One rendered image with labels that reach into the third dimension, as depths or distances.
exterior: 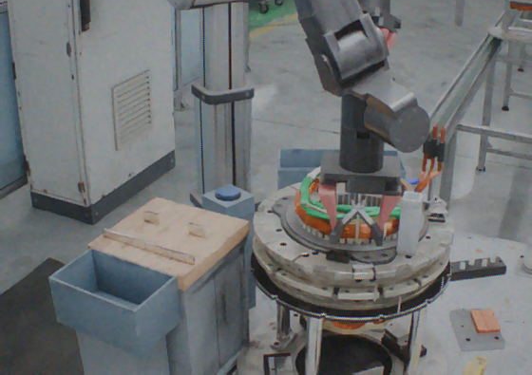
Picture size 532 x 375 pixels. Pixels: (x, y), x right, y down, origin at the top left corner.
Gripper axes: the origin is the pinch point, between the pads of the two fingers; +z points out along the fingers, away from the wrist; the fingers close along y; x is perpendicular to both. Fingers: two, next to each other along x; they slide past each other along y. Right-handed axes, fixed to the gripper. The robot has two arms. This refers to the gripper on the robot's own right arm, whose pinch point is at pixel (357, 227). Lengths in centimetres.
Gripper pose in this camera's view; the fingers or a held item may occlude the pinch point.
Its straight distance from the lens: 96.0
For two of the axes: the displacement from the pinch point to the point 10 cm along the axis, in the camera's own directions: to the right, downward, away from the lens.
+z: 0.0, 9.1, 4.1
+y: 9.9, 0.5, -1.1
